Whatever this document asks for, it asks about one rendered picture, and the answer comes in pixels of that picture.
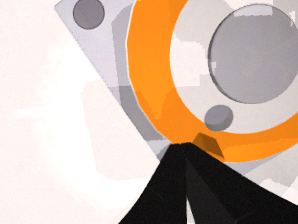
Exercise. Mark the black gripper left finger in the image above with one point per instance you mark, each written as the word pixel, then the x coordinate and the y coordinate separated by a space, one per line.
pixel 164 198

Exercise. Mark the orange and white round plate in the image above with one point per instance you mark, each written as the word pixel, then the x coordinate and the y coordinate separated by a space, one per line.
pixel 166 48

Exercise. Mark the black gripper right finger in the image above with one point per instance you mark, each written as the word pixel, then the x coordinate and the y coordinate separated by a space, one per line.
pixel 219 195

